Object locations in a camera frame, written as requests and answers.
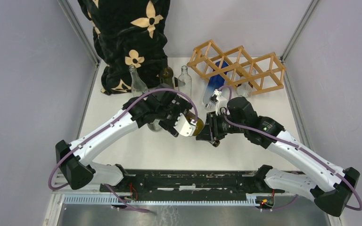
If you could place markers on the black floral plush blanket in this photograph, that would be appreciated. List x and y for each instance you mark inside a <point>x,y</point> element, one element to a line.
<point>125,33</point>

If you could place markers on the clear glass bottle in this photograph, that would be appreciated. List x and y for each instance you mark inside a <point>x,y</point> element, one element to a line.
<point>246,89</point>
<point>185,82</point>

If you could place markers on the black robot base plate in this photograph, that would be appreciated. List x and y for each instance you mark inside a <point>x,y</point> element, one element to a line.
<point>192,185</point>

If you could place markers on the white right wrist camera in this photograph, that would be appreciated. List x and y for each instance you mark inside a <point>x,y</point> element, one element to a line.
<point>217,101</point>

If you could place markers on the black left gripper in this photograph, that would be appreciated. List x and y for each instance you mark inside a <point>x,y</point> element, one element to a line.
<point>183,107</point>

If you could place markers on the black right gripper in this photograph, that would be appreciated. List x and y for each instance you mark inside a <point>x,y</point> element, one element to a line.
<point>211,130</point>

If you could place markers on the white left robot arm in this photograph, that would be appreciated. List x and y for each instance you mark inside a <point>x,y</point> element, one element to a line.
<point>75,159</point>

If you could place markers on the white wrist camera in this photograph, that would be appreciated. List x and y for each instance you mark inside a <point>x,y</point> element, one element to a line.
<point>217,101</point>
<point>185,127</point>

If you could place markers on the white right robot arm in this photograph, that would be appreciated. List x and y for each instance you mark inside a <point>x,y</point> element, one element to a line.
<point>329,186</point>

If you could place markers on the white slotted cable duct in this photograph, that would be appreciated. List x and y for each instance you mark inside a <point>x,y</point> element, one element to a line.
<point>110,199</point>

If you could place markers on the clear bottle with black label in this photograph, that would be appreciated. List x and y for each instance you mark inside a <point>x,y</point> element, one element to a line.
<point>154,126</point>

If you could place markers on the blue square glass bottle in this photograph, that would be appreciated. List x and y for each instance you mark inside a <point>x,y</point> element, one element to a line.
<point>214,83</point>

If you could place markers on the clear bottle with dark label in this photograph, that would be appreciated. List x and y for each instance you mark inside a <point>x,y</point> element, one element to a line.
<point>138,87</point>

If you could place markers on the wooden lattice wine rack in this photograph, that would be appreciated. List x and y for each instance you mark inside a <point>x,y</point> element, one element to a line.
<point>264,73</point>

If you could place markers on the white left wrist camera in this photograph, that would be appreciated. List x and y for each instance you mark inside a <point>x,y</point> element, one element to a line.
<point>185,127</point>

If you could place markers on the green wine bottle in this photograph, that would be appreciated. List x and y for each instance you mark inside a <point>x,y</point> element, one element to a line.
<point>200,125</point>
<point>166,76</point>

